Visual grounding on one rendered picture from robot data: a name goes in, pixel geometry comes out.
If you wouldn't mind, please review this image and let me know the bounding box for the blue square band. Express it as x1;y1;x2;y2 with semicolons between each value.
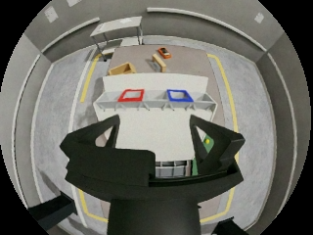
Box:
167;89;194;102

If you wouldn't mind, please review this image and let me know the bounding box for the red square band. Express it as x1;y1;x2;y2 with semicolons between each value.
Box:
117;89;145;102

